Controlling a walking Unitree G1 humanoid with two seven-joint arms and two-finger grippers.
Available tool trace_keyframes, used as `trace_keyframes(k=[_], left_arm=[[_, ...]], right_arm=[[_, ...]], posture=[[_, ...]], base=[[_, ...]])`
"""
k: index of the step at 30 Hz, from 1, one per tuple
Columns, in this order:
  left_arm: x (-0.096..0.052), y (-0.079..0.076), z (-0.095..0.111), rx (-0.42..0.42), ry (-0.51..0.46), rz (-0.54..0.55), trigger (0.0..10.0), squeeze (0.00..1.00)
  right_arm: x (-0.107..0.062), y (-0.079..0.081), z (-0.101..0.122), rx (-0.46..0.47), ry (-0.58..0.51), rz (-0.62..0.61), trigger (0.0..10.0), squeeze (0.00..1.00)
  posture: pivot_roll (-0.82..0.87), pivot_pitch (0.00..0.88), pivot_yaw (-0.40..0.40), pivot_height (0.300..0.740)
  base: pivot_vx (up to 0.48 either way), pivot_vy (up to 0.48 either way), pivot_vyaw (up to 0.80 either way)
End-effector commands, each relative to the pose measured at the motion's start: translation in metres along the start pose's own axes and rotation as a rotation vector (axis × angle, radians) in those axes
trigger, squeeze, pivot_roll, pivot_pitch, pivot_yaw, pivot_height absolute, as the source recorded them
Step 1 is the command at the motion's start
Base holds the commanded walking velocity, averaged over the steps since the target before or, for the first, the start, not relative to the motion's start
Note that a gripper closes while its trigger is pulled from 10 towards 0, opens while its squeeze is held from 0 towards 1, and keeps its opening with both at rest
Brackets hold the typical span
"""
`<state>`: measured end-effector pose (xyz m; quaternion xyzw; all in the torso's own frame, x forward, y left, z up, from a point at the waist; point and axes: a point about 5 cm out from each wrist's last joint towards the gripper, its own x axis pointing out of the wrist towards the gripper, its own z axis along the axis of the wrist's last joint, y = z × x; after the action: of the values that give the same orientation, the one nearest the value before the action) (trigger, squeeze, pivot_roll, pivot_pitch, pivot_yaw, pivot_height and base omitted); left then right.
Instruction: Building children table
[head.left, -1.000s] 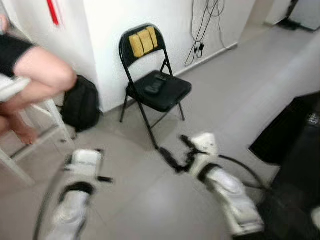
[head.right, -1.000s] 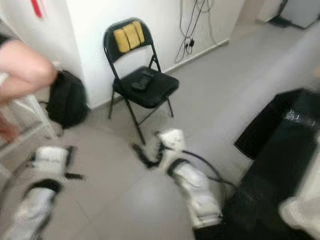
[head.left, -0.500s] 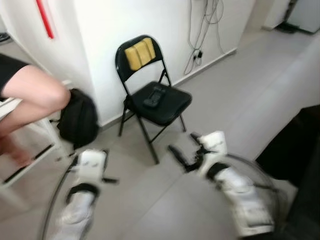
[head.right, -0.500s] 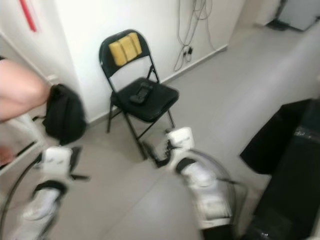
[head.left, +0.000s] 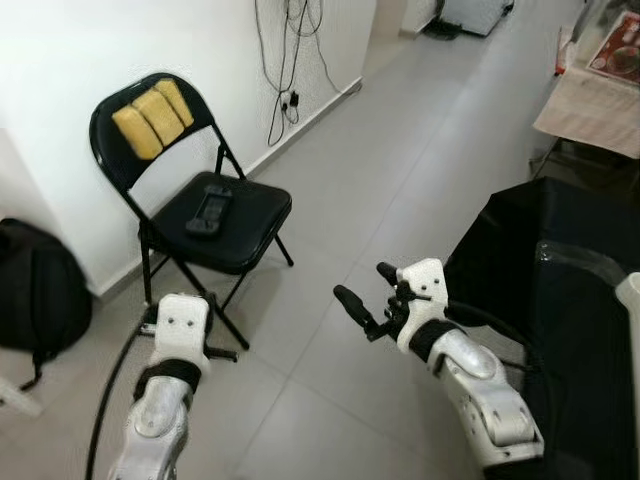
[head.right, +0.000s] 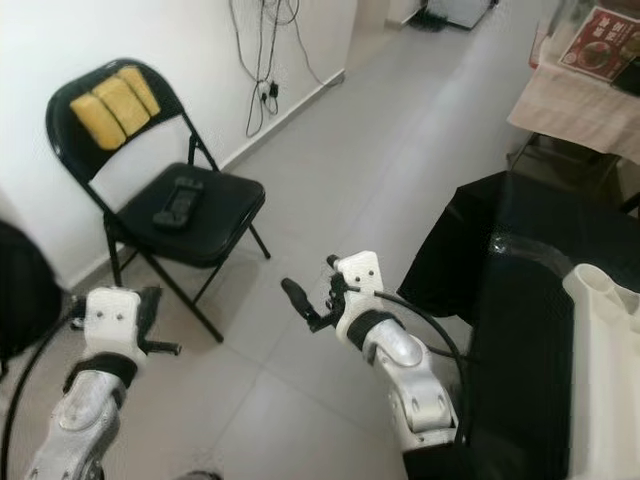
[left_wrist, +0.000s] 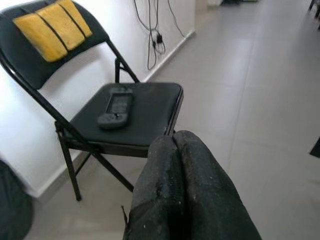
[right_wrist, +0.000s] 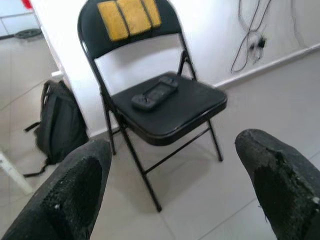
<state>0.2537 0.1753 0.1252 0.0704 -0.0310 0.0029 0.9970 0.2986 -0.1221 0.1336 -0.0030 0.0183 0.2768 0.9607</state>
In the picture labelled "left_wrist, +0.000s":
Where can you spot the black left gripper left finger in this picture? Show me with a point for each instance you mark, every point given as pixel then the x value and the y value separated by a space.
pixel 160 200

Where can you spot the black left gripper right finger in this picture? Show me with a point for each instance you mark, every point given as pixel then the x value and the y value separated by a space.
pixel 212 200

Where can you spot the black folding chair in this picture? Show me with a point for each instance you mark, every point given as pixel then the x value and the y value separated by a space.
pixel 140 110

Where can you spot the black handheld remote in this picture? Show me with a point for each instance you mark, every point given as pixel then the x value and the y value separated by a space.
pixel 117 110

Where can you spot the black bag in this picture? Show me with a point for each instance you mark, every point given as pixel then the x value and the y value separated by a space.
pixel 12 205

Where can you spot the yellow cushion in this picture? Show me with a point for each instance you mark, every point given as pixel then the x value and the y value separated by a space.
pixel 52 32

